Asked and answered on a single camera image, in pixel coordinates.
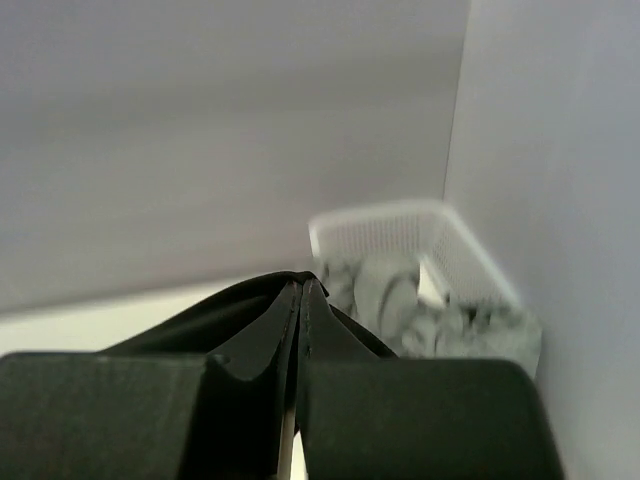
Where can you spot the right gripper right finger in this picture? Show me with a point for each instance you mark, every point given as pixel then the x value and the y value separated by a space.
pixel 366 416

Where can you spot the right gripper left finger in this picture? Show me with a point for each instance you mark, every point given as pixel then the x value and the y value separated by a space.
pixel 82 415

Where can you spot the black t shirt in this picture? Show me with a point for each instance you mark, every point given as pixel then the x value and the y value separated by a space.
pixel 280 298

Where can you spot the grey t shirt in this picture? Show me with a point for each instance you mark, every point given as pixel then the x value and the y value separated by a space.
pixel 381 293

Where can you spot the white plastic basket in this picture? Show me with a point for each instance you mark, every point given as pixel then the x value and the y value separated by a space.
pixel 459 265

